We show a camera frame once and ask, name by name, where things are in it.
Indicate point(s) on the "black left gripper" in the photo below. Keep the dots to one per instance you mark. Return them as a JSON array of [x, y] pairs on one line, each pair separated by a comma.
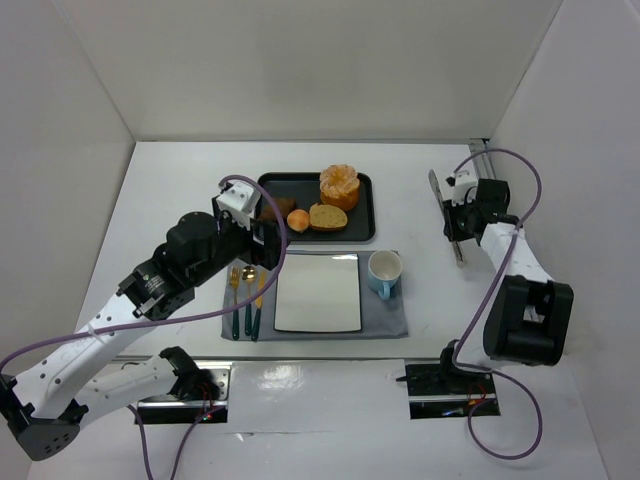
[[270, 242]]

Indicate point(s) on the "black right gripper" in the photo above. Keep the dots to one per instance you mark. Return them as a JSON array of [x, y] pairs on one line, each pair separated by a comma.
[[451, 220]]

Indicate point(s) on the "small round orange bun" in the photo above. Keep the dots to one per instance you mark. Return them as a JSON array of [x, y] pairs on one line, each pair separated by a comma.
[[298, 220]]

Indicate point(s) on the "metal tongs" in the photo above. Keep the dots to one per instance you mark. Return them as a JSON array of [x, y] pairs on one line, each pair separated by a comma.
[[457, 250]]

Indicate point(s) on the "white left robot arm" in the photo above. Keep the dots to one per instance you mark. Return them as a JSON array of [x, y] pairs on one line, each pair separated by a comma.
[[48, 405]]

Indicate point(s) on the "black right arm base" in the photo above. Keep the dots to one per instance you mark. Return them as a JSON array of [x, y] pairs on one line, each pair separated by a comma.
[[435, 395]]

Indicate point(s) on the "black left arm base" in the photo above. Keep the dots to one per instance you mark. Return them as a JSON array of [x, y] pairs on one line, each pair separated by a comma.
[[202, 389]]

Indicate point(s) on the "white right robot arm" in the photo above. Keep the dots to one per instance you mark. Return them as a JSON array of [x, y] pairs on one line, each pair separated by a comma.
[[529, 311]]

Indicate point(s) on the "sliced brown bread loaf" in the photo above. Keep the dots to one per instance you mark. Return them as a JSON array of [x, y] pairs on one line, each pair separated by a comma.
[[324, 217]]

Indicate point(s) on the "dark brown croissant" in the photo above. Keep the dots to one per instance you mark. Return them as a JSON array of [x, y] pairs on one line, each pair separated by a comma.
[[285, 205]]

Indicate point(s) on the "white square plate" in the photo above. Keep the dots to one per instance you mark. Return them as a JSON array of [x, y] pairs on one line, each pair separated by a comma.
[[319, 294]]

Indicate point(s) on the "orange sugared round cake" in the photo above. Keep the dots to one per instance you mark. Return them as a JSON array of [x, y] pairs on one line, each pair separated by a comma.
[[339, 186]]

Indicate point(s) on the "light blue mug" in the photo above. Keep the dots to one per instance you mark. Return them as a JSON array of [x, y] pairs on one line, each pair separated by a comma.
[[383, 272]]

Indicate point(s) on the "gold knife green handle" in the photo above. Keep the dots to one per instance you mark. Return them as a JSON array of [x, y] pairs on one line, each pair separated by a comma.
[[258, 303]]

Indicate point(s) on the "gold spoon green handle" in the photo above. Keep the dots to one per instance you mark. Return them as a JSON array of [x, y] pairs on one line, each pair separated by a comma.
[[249, 276]]

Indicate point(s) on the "gold fork green handle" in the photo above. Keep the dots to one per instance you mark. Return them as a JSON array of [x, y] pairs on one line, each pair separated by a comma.
[[234, 282]]

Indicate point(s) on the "aluminium rail frame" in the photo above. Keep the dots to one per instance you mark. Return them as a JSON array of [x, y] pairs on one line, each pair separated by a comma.
[[482, 163]]

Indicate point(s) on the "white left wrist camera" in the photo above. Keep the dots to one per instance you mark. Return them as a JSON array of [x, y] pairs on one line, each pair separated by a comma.
[[239, 199]]

